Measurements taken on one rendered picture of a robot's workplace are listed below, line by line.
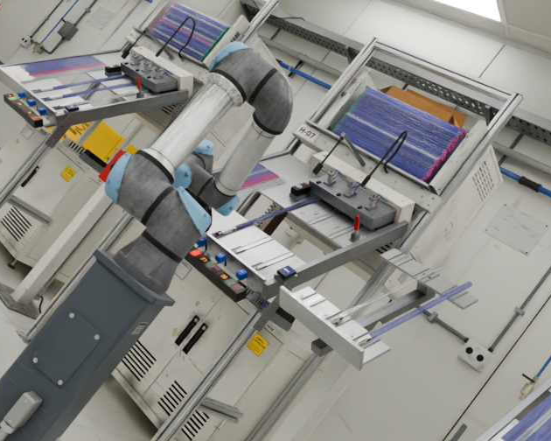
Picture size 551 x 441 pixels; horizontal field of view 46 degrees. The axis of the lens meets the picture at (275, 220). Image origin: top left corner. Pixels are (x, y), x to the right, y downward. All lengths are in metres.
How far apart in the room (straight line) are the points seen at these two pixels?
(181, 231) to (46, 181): 1.97
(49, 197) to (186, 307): 1.10
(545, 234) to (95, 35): 4.80
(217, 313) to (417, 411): 1.68
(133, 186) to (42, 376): 0.47
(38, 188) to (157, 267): 1.98
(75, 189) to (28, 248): 0.36
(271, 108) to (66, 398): 0.85
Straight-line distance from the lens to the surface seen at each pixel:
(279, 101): 1.69
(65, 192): 3.31
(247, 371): 2.36
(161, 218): 1.54
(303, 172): 2.74
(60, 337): 1.57
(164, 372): 2.55
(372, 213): 2.42
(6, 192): 3.10
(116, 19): 6.99
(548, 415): 1.93
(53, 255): 2.90
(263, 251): 2.21
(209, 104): 1.65
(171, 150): 1.60
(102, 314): 1.54
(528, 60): 4.67
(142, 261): 1.53
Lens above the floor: 0.74
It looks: 4 degrees up
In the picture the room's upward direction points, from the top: 38 degrees clockwise
